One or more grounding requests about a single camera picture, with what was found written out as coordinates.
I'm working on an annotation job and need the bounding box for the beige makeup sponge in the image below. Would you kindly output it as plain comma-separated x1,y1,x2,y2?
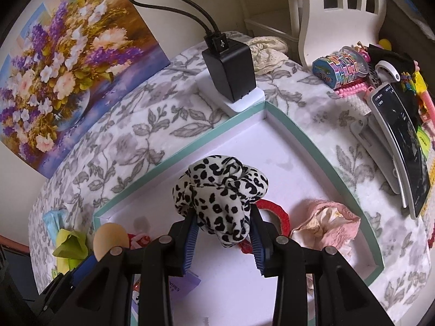
93,223,130,261

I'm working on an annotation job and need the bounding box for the purple wipes pack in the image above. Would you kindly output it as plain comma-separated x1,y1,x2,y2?
166,272,202,296

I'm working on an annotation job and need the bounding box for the white chair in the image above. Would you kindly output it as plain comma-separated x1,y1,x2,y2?
284,0,386,72

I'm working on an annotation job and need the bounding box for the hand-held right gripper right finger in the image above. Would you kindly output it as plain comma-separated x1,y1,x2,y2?
250,207,393,326

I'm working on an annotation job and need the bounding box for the leopard print scrunchie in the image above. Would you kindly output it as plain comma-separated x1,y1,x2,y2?
172,155,270,248

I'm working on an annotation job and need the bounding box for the blue face mask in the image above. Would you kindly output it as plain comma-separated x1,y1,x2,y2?
43,209,70,236

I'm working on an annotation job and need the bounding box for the yellow-green cloth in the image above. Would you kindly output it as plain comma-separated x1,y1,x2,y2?
52,229,89,274

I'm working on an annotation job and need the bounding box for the black smartphone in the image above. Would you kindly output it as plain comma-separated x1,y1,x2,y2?
369,82,432,220

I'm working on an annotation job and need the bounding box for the red hair band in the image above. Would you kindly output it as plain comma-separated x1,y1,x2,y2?
238,200,290,253

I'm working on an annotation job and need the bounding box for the white power strip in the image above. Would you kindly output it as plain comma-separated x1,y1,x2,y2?
195,71,266,116

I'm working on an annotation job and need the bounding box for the cream lace cloth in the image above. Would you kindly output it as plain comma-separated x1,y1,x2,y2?
245,36,288,75

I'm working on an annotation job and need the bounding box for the yellow pink toy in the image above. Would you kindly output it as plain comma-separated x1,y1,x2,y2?
399,71,435,123

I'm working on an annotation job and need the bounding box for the black cloth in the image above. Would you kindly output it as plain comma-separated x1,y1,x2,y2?
369,43,417,75

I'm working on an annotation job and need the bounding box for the red white scrunchie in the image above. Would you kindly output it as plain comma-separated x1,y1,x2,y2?
127,233,152,250

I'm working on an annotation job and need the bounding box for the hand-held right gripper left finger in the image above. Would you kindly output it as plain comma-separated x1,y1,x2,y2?
68,215,202,326

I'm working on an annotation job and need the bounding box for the teal cardboard tray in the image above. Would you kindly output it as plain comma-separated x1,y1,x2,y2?
92,101,384,326

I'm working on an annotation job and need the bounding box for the white phone stand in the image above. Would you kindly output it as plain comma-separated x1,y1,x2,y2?
350,59,417,208

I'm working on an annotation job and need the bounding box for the pink frilly cloth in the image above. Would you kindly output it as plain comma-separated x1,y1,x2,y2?
290,200,361,294

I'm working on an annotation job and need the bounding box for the pink bead string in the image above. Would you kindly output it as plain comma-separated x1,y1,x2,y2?
335,81,371,100

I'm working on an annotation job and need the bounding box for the floral painting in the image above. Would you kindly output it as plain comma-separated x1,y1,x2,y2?
0,0,170,179

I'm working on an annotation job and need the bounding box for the colourful cylinder puzzle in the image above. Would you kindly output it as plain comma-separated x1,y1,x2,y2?
312,50,369,87

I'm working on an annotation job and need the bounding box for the black power adapter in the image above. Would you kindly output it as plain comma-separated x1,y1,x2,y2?
201,32,256,103

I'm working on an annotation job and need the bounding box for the black cable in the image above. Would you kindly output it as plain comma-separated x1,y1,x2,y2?
131,0,228,51
122,0,218,50

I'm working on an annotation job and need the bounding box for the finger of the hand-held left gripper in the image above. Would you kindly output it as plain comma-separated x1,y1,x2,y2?
37,253,99,316

